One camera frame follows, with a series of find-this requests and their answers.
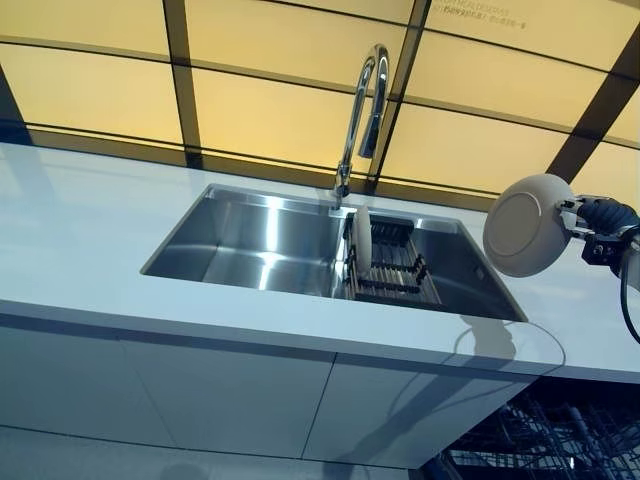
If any deep beige plate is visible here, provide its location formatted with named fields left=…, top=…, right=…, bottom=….
left=484, top=173, right=573, bottom=279

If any stainless steel sink basin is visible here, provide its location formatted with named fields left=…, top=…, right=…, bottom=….
left=141, top=182, right=530, bottom=323

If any black dish drying rack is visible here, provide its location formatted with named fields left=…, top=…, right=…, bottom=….
left=342, top=214, right=444, bottom=305

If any chrome gooseneck faucet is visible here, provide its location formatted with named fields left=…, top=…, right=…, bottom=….
left=332, top=43, right=391, bottom=211

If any wire dishwasher basket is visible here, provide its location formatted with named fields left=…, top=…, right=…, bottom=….
left=447, top=394, right=640, bottom=480

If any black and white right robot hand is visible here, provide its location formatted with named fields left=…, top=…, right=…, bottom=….
left=554, top=196, right=640, bottom=239

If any wide white glossy cabinet door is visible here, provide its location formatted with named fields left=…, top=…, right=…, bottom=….
left=0, top=312, right=336, bottom=451

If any narrow white glossy cabinet door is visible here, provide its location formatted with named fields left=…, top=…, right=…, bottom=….
left=322, top=349, right=544, bottom=474

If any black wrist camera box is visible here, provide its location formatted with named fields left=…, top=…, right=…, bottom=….
left=581, top=233, right=626, bottom=274

